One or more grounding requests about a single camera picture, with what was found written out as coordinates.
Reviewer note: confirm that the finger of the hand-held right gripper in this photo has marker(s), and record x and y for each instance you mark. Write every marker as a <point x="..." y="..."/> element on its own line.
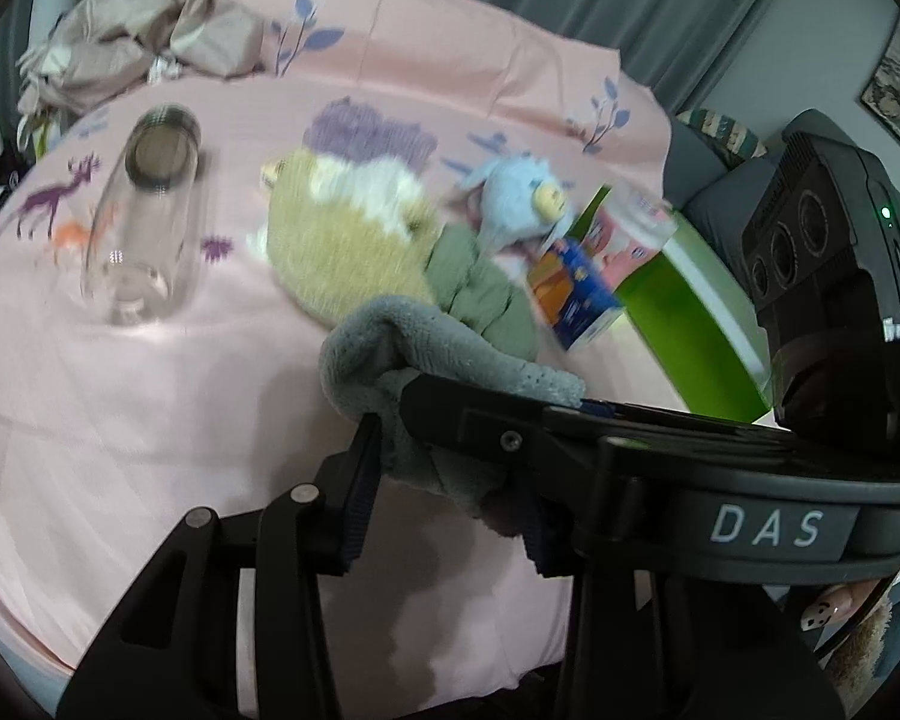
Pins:
<point x="495" y="427"/>
<point x="682" y="421"/>

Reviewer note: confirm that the crumpled beige blanket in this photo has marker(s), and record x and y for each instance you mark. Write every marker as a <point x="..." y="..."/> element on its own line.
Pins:
<point x="135" y="22"/>

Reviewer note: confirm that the patterned pillow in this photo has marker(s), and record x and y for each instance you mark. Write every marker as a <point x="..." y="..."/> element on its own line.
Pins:
<point x="727" y="131"/>

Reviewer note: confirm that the grey towel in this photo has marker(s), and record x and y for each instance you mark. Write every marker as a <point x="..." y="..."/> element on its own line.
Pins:
<point x="427" y="345"/>

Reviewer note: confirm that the beige plush toy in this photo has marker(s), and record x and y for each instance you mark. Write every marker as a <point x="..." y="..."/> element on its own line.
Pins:
<point x="337" y="240"/>

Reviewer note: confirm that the clear glass jar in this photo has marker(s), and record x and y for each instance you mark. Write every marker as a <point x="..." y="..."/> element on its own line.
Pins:
<point x="146" y="210"/>

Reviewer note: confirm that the light blue plush toy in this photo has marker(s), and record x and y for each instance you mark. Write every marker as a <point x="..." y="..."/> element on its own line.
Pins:
<point x="514" y="199"/>

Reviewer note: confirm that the blue carton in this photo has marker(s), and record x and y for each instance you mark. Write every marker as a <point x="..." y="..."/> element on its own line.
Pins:
<point x="574" y="292"/>

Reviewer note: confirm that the small white cloth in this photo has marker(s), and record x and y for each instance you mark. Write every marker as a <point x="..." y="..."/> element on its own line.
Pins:
<point x="163" y="69"/>

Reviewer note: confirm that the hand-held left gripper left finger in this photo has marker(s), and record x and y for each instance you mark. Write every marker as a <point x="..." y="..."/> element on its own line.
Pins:
<point x="361" y="502"/>

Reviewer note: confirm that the pink plastic cup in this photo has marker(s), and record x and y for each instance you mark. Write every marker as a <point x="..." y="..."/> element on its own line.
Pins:
<point x="634" y="229"/>

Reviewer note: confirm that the grey sofa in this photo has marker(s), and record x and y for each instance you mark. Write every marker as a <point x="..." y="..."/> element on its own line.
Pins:
<point x="712" y="202"/>

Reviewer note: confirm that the person's right hand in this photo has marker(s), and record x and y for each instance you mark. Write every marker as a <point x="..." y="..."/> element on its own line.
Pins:
<point x="825" y="607"/>

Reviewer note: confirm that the green box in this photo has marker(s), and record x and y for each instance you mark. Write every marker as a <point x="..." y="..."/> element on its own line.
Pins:
<point x="682" y="315"/>

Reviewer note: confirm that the yellow green cloth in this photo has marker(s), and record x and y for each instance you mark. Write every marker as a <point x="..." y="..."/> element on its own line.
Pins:
<point x="36" y="133"/>

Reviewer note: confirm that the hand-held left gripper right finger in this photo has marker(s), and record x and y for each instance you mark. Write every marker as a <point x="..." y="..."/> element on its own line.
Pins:
<point x="544" y="540"/>

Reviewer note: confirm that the pink printed bedsheet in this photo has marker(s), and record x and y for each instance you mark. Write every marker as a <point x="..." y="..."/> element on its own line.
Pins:
<point x="195" y="427"/>

